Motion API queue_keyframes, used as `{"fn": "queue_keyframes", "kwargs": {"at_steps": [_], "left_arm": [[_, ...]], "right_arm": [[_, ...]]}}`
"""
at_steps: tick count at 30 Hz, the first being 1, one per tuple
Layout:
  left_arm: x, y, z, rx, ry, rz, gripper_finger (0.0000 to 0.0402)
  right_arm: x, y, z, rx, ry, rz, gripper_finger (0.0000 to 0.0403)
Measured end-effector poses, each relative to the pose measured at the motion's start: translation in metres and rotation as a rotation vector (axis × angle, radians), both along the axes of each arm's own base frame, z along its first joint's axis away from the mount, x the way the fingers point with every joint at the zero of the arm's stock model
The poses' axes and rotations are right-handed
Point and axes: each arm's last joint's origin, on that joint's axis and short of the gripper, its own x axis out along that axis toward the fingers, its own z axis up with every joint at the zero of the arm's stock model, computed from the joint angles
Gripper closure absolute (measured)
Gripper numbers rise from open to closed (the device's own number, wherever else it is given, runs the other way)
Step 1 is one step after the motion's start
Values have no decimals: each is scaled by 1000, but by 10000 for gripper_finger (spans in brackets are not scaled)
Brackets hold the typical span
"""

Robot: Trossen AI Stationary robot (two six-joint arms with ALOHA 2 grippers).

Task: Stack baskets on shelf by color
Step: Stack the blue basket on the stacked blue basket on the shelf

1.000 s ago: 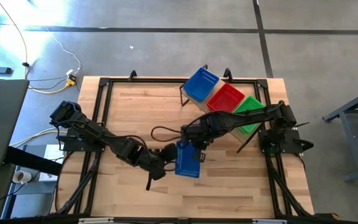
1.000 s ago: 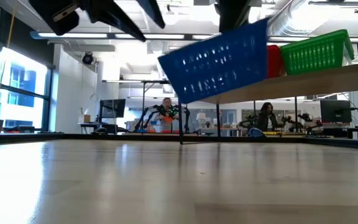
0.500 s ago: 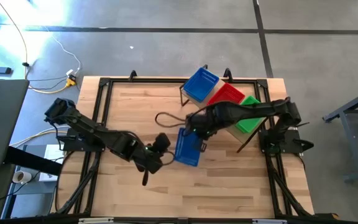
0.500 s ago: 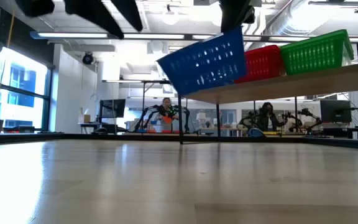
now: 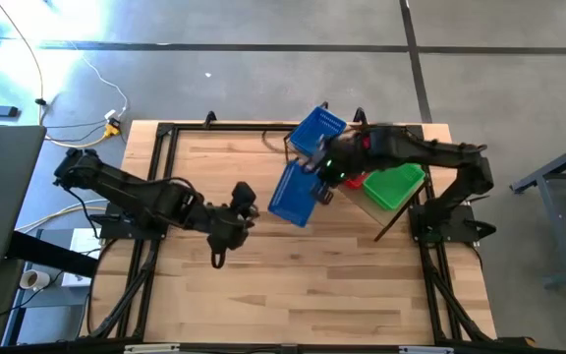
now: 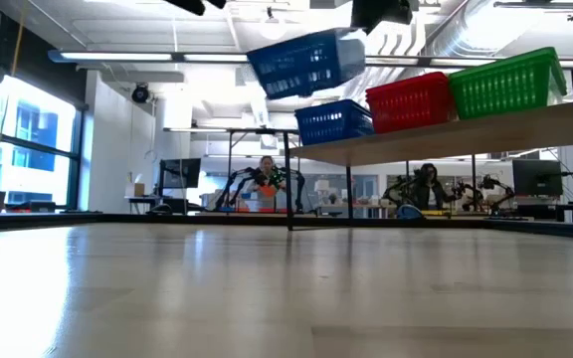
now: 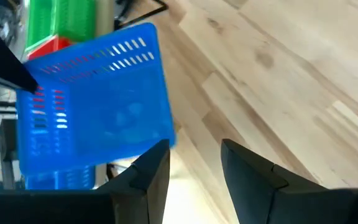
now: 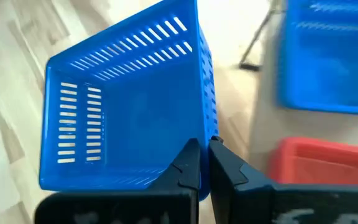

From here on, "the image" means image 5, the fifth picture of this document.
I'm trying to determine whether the black desk beam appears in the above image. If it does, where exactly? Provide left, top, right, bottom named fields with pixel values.
left=5, top=230, right=100, bottom=279

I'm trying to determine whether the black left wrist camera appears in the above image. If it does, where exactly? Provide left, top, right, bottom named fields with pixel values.
left=230, top=180, right=258, bottom=210

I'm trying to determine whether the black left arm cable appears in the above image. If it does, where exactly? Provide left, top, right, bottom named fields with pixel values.
left=208, top=245, right=228, bottom=270

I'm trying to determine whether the black aluminium rig frame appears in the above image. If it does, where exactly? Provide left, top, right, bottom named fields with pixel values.
left=79, top=111, right=535, bottom=354

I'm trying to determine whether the grey desk panel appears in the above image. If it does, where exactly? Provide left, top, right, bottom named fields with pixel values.
left=0, top=124, right=48, bottom=266

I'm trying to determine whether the white box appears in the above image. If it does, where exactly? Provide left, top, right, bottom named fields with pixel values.
left=61, top=227, right=103, bottom=289

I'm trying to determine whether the white frame label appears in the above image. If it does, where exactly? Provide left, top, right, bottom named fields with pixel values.
left=124, top=343, right=181, bottom=354
left=398, top=345, right=455, bottom=354

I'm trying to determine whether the blue plastic slotted basket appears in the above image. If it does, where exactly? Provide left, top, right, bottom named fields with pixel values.
left=289, top=105, right=348, bottom=158
left=266, top=159, right=331, bottom=229

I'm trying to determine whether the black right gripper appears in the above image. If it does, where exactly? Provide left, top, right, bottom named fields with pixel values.
left=305, top=137, right=370, bottom=207

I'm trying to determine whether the green plastic slotted basket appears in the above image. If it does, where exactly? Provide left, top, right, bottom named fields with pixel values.
left=362, top=162, right=426, bottom=211

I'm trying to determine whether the grey metal side table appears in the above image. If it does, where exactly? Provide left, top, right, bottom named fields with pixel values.
left=508, top=132, right=566, bottom=291

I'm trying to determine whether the white cable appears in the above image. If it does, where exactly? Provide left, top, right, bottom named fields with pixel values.
left=69, top=41, right=131, bottom=119

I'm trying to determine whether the yellow cable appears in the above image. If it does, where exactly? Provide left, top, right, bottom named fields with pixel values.
left=0, top=0, right=117, bottom=148

